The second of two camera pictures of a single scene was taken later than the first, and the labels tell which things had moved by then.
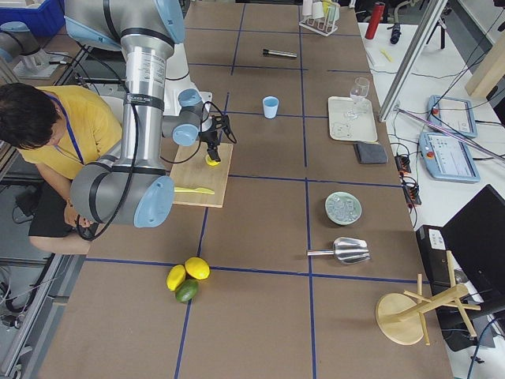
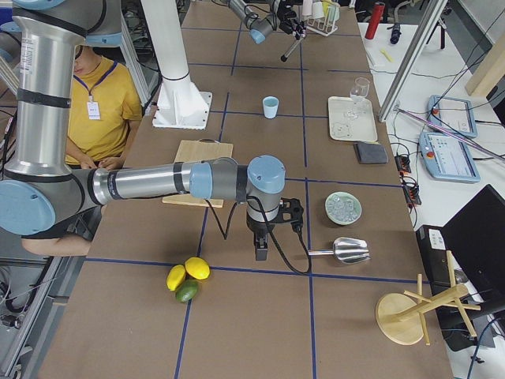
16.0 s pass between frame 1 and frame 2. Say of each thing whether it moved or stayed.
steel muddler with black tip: moved
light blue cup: stayed
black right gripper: moved
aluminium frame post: stayed
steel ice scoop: stayed
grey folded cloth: stayed
